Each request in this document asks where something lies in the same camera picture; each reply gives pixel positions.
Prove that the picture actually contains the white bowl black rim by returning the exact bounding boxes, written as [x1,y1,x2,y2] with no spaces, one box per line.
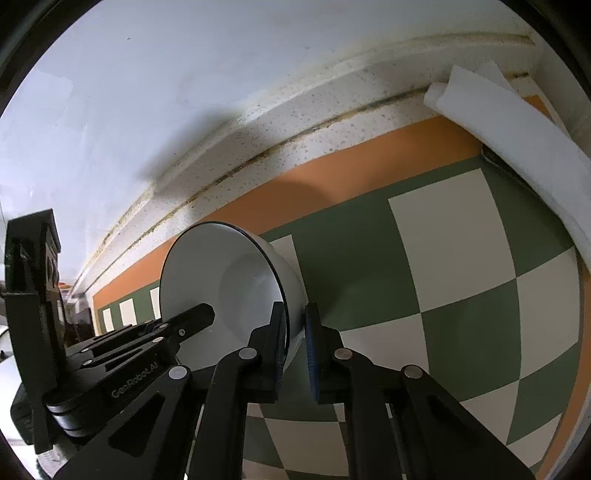
[159,222,307,370]

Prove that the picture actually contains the green checkered orange-edged mat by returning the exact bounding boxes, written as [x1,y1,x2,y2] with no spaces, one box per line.
[91,94,591,480]

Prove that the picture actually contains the white rolled cloth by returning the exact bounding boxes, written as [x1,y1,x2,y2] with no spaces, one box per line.
[424,61,590,265]

